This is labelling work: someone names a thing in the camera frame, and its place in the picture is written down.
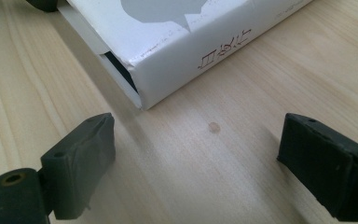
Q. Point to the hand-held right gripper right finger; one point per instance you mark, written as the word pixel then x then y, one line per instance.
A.
pixel 323 168

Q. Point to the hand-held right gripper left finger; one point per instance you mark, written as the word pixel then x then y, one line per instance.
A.
pixel 74 168

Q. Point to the white box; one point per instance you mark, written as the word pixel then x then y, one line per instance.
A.
pixel 167 62

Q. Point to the black round disc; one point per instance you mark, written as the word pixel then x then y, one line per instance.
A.
pixel 43 4

